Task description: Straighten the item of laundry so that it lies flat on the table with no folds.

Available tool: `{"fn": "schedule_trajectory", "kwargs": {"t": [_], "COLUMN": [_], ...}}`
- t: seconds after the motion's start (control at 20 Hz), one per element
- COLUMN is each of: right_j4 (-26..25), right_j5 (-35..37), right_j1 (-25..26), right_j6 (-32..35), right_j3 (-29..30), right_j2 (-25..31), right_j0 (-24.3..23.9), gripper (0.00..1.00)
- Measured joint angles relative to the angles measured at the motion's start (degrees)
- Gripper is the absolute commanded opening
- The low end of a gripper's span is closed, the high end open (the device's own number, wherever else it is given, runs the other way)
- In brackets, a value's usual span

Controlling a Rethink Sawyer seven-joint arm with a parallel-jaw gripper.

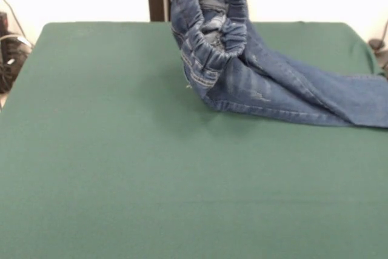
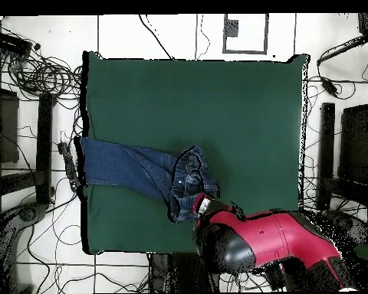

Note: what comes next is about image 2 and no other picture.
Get tangle of black cables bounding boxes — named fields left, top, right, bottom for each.
left=8, top=55, right=83, bottom=100

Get black electronics box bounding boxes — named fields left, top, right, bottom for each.
left=0, top=31, right=34, bottom=57

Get black bar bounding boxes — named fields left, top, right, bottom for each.
left=316, top=34, right=368, bottom=66

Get black power adapter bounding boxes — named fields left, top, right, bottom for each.
left=320, top=76, right=340, bottom=98

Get dark green table cloth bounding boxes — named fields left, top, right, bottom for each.
left=85, top=50, right=309, bottom=256

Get narrow black panel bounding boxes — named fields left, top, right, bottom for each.
left=317, top=102, right=337, bottom=211
left=35, top=92, right=55, bottom=205

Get black power strip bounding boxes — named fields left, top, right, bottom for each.
left=57, top=141, right=81, bottom=193

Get grey square frame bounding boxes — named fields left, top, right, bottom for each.
left=222, top=13, right=270, bottom=56

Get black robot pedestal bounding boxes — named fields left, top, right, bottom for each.
left=148, top=253, right=211, bottom=292

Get blue denim jeans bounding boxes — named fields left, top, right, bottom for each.
left=74, top=136, right=221, bottom=224

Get black stand base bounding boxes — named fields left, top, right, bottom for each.
left=323, top=210, right=368, bottom=245
left=17, top=203, right=48, bottom=224

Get wide black panel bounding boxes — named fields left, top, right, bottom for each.
left=0, top=87, right=20, bottom=164
left=337, top=103, right=368, bottom=185

